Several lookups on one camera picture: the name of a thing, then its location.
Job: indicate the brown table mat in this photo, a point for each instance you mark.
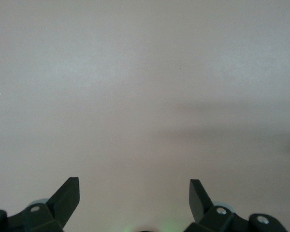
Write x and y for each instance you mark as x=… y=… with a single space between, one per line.
x=135 y=84

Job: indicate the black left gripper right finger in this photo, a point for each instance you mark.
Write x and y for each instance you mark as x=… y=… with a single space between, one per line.
x=203 y=207

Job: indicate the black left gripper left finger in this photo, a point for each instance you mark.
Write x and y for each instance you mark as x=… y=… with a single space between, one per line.
x=62 y=203

